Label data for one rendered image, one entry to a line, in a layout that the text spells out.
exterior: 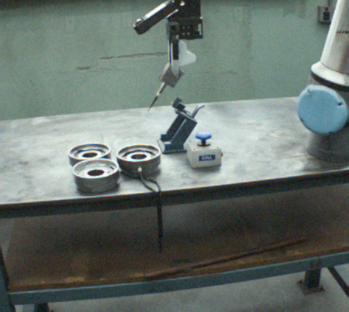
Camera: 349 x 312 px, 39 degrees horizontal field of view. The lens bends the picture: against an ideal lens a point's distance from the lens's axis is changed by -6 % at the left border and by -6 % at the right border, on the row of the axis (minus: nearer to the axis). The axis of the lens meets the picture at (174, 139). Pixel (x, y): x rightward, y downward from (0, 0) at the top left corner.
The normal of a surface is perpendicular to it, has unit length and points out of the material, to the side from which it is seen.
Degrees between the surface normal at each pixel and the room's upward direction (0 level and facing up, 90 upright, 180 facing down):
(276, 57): 90
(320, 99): 98
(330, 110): 97
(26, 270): 0
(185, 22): 90
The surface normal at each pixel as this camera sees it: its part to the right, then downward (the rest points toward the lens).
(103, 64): 0.15, 0.35
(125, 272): -0.04, -0.93
